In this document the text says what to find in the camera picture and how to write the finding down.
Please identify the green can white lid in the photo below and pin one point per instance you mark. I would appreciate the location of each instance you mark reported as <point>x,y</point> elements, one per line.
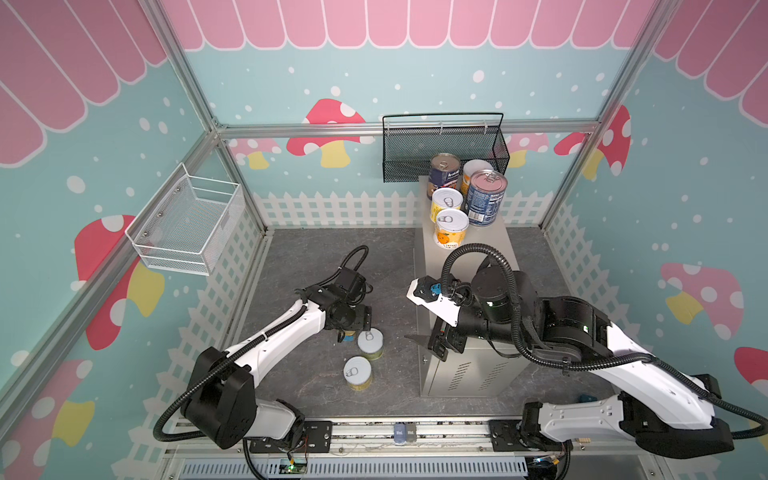
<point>371,343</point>

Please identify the orange green plastic-lid can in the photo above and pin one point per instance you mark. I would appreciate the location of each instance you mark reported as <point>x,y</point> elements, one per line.
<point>469,169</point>

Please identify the white wire mesh basket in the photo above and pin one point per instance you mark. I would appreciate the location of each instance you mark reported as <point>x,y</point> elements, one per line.
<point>187,224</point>

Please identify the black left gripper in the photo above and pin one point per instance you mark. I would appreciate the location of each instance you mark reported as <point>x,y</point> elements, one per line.
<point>363,319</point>

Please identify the grey metal cabinet counter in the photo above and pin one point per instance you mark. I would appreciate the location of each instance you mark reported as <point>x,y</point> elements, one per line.
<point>478,371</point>

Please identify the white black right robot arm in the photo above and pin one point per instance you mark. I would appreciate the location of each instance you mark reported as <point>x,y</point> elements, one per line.
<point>660,409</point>

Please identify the black wire mesh basket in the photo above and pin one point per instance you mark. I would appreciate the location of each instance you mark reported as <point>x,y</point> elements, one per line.
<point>411,140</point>

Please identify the dark blue red label can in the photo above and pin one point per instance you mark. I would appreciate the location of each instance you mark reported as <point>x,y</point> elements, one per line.
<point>444,173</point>

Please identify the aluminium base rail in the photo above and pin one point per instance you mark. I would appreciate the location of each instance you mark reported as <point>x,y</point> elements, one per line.
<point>351,437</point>

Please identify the blue label tin can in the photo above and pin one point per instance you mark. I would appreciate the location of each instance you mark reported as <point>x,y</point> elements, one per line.
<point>485,196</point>

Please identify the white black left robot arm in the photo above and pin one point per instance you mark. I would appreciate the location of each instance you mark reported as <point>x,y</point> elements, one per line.
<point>221,400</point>

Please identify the white slotted cable duct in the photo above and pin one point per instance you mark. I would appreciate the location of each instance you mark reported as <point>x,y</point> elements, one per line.
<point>395,468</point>

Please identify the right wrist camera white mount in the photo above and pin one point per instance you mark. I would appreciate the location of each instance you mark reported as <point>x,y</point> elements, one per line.
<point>426,291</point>

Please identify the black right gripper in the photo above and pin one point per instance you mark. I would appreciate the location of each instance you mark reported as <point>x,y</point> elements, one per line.
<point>444,339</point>

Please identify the small blue device on rail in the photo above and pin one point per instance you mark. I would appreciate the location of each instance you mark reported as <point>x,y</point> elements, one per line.
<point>404,433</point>

